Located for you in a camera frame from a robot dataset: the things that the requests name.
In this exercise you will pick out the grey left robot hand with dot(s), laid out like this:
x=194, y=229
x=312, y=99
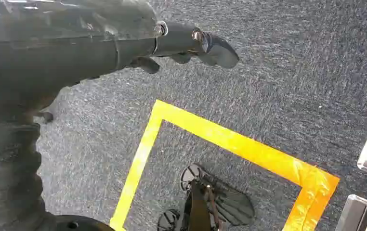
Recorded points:
x=59, y=54

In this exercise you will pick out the ribbed grey left arm sleeve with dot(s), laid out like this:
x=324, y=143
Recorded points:
x=8, y=178

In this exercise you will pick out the black round robot joint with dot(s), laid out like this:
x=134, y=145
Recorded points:
x=81, y=223

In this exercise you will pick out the yellow floor tape square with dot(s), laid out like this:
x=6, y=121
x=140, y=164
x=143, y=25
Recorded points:
x=221, y=137

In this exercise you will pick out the black robot leg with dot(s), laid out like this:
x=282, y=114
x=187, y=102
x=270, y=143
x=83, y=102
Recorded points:
x=199, y=207

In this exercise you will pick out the black robot foot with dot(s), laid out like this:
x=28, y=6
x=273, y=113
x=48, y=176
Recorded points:
x=234, y=204

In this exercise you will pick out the steel bench frame leg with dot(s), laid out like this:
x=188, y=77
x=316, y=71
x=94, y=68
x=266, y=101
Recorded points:
x=355, y=213

